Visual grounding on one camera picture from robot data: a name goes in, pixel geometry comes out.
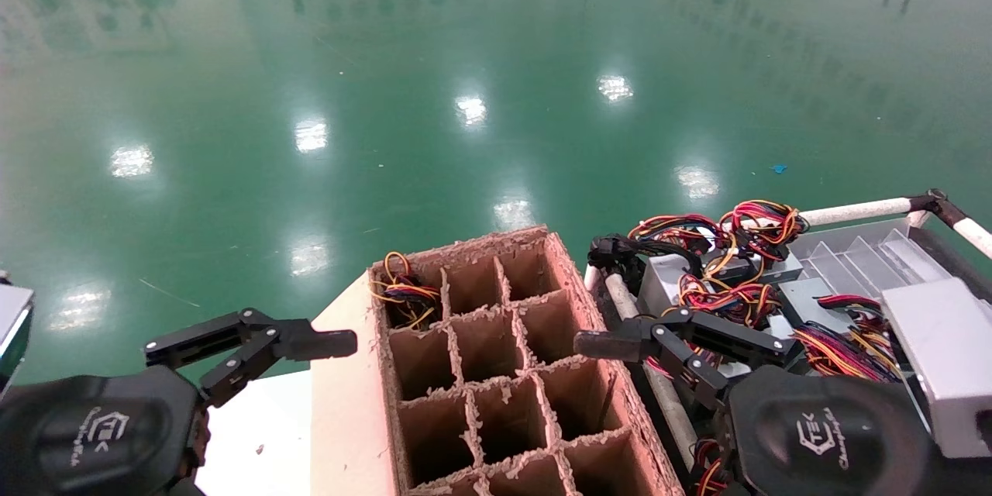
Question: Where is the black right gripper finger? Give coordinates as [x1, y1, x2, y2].
[573, 308, 804, 412]

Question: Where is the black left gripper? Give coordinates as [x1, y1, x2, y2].
[0, 308, 358, 496]

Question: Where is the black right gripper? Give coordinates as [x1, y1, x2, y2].
[717, 364, 935, 496]

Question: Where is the grey rack pipe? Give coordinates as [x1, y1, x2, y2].
[585, 265, 700, 474]

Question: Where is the brown cardboard divider box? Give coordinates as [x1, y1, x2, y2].
[310, 226, 687, 496]

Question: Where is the clear plastic divider tray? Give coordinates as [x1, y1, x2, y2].
[789, 217, 956, 305]

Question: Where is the white rack pipe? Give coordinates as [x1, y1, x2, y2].
[953, 217, 992, 260]
[798, 198, 915, 228]

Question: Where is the black pipe joint connector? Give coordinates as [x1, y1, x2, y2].
[907, 188, 970, 230]

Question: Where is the power supply with black cables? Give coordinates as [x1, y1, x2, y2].
[587, 215, 729, 320]

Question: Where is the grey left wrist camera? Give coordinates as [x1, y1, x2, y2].
[0, 283, 36, 396]

